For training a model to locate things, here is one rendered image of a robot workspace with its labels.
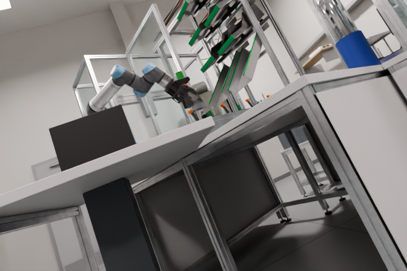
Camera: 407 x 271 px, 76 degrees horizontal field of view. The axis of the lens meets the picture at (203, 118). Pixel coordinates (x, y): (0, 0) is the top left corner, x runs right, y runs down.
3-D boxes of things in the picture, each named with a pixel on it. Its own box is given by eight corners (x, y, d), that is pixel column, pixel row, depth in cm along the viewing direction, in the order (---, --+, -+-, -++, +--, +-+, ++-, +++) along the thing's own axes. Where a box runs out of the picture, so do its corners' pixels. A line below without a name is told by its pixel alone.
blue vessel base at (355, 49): (380, 69, 143) (355, 29, 148) (352, 83, 154) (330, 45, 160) (388, 68, 153) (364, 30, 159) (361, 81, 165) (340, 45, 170)
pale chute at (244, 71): (252, 80, 106) (243, 74, 105) (235, 94, 117) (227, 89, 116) (265, 35, 120) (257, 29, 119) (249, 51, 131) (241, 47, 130)
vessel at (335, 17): (354, 29, 149) (323, -23, 157) (332, 45, 160) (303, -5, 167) (363, 31, 159) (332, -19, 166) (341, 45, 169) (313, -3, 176)
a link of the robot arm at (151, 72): (141, 71, 145) (150, 58, 142) (158, 82, 148) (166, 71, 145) (138, 74, 138) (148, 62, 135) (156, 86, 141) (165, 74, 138)
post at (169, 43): (208, 132, 169) (154, 6, 189) (205, 133, 171) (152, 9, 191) (211, 130, 171) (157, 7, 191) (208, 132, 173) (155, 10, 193)
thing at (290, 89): (309, 83, 73) (304, 74, 74) (128, 190, 183) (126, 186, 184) (415, 64, 165) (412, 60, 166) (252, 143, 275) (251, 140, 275)
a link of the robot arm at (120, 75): (81, 104, 164) (119, 57, 136) (98, 112, 170) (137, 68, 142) (76, 118, 157) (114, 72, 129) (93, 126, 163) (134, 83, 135)
